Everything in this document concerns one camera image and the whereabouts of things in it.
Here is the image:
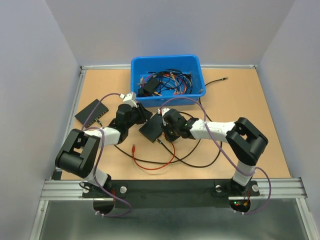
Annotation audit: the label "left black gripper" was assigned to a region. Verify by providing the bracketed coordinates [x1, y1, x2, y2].
[125, 102, 152, 130]

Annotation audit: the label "black network switch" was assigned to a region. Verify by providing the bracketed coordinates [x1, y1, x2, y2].
[75, 99, 109, 128]
[139, 113, 163, 143]

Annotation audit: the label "red ethernet cable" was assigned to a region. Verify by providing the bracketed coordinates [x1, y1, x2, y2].
[131, 142, 176, 171]

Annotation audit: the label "black ethernet cable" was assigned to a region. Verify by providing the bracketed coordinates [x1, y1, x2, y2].
[96, 77, 229, 169]

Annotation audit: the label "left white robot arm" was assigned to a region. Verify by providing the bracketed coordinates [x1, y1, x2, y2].
[55, 103, 153, 197]

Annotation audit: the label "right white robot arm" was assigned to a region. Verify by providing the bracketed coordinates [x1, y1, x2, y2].
[157, 108, 269, 195]

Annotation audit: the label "black power adapter in bin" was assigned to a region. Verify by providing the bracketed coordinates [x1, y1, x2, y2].
[138, 78, 160, 97]

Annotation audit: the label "blue plastic bin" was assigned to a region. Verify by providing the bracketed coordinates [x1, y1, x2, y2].
[130, 54, 206, 107]

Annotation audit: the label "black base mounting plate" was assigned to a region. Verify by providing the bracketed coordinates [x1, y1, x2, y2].
[82, 178, 261, 210]

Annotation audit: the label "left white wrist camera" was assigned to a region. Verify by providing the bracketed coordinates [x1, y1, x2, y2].
[119, 92, 138, 108]

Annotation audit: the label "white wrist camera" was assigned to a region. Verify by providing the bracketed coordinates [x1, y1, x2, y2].
[157, 107, 170, 118]
[119, 92, 138, 108]

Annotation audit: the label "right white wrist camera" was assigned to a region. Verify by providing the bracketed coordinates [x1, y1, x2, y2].
[157, 107, 170, 118]

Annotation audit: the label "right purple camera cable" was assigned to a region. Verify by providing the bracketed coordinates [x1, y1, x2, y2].
[158, 97, 272, 216]

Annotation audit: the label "purple camera cable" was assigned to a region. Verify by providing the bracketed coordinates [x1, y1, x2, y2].
[158, 97, 272, 216]
[81, 92, 133, 218]

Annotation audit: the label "tangled cables in bin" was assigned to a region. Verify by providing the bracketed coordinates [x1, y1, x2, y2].
[136, 69, 195, 97]

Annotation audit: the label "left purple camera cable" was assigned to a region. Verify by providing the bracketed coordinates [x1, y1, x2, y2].
[81, 92, 133, 218]

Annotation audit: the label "aluminium table edge rail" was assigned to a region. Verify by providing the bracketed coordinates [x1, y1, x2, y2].
[62, 66, 87, 144]

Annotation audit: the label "front aluminium frame rail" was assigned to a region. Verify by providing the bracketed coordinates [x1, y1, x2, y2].
[40, 178, 308, 201]

